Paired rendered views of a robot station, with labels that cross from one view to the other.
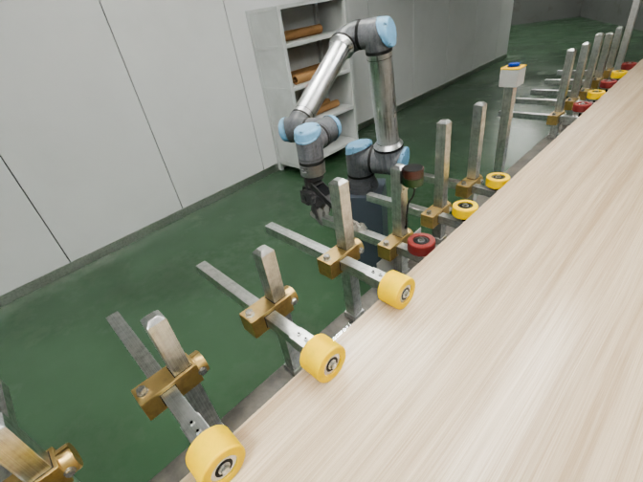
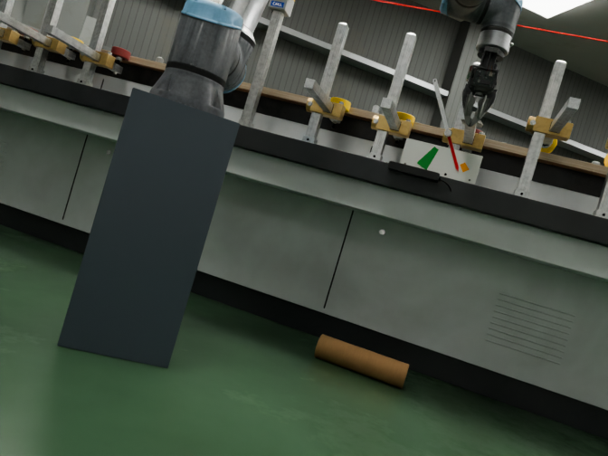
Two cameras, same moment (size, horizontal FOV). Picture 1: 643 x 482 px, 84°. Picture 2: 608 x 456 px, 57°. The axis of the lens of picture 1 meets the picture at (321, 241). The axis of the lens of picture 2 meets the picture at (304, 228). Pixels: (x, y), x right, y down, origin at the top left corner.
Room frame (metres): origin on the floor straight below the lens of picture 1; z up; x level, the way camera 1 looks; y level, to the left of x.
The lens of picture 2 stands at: (2.39, 1.06, 0.42)
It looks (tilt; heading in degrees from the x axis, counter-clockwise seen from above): 1 degrees down; 235
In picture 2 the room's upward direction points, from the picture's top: 17 degrees clockwise
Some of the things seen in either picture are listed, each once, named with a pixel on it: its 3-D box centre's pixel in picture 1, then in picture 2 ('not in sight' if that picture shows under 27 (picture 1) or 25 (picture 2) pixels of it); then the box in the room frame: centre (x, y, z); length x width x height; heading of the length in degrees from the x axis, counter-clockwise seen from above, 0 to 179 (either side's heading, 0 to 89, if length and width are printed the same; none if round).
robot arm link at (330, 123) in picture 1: (322, 131); (464, 0); (1.30, -0.07, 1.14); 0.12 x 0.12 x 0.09; 55
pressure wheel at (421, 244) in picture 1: (421, 253); not in sight; (0.86, -0.29, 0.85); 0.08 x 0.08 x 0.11
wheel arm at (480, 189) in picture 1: (447, 183); (324, 103); (1.33, -0.56, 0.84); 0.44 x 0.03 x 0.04; 40
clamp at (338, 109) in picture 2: (469, 185); (325, 109); (1.27, -0.62, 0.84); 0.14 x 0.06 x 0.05; 130
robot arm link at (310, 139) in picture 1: (309, 143); (501, 15); (1.20, -0.01, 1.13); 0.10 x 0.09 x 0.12; 145
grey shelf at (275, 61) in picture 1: (310, 89); not in sight; (4.05, -0.15, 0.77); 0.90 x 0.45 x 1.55; 131
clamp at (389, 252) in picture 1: (396, 243); (463, 139); (0.95, -0.24, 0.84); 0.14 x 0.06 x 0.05; 130
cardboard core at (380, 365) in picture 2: not in sight; (361, 360); (1.10, -0.25, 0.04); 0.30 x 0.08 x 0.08; 130
